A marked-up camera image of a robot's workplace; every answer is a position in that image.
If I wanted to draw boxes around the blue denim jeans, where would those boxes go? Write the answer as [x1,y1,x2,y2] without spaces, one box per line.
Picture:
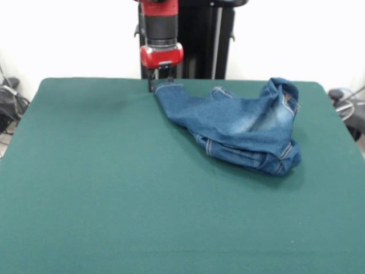
[153,77,302,178]

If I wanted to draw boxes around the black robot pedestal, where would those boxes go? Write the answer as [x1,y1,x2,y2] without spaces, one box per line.
[135,0,249,80]

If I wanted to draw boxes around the dark green table cloth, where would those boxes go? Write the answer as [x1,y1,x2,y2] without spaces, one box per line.
[0,76,365,274]

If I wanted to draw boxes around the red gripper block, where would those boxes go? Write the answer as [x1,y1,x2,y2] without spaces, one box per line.
[139,42,185,93]

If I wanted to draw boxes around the grey chair base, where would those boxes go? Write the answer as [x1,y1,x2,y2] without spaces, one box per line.
[327,87,365,142]

